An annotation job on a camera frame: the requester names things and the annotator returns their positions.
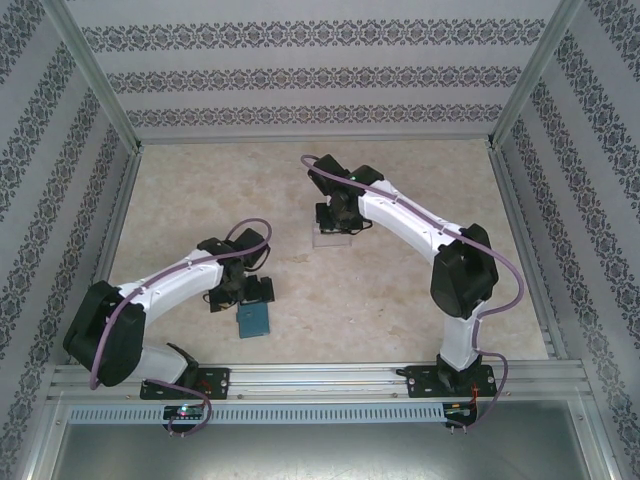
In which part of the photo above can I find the teal leather card holder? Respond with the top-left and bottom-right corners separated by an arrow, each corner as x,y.
235,303 -> 274,341

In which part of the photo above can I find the clear acrylic card box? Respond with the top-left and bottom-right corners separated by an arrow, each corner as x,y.
310,224 -> 355,250

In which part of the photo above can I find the grey metal sheet panel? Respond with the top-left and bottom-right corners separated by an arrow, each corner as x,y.
47,422 -> 619,480

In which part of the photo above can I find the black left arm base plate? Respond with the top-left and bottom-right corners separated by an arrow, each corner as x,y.
138,367 -> 232,402

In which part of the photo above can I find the aluminium mounting rail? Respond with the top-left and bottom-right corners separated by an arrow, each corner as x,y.
47,362 -> 589,404

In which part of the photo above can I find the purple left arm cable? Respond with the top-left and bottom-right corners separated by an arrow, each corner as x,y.
88,217 -> 274,439

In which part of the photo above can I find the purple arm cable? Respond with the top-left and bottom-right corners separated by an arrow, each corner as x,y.
88,217 -> 274,439
299,154 -> 526,434

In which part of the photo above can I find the grey slotted cable duct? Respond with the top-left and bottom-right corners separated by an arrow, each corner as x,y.
67,403 -> 446,425

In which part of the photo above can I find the aluminium frame side rail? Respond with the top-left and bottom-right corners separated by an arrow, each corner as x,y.
67,144 -> 146,366
487,142 -> 571,361

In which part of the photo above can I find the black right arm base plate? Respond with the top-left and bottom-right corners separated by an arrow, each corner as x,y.
405,364 -> 497,400

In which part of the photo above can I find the aluminium frame post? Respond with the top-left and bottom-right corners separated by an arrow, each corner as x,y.
44,0 -> 144,151
489,0 -> 587,151

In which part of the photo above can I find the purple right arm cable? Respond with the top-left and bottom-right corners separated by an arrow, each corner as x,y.
299,154 -> 526,434

